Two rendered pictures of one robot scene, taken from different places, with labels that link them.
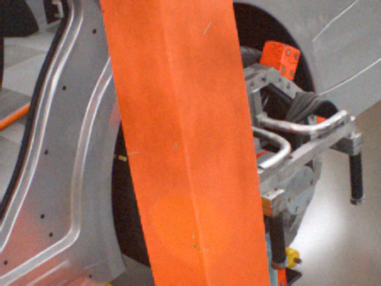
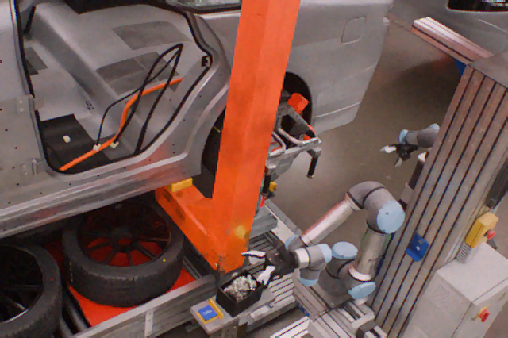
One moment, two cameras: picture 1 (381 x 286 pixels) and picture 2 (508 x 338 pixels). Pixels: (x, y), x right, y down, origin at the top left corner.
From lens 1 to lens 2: 1.38 m
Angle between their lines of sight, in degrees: 10
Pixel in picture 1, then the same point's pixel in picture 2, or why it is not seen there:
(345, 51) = (335, 99)
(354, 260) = (307, 191)
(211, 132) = (252, 152)
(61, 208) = (182, 143)
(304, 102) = (300, 128)
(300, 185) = (285, 163)
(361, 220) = (319, 170)
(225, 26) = (271, 117)
